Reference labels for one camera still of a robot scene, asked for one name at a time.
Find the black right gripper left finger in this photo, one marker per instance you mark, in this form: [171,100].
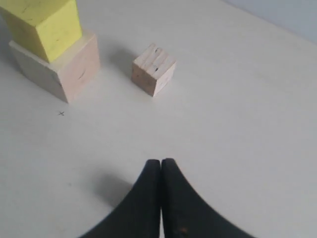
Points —
[138,214]

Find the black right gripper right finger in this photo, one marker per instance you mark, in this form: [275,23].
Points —
[185,214]

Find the small wooden cube with marks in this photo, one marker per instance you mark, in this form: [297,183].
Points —
[153,69]

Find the large natural wooden cube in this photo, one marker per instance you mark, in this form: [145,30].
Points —
[67,75]

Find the yellow painted wooden cube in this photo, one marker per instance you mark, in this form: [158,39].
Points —
[46,28]

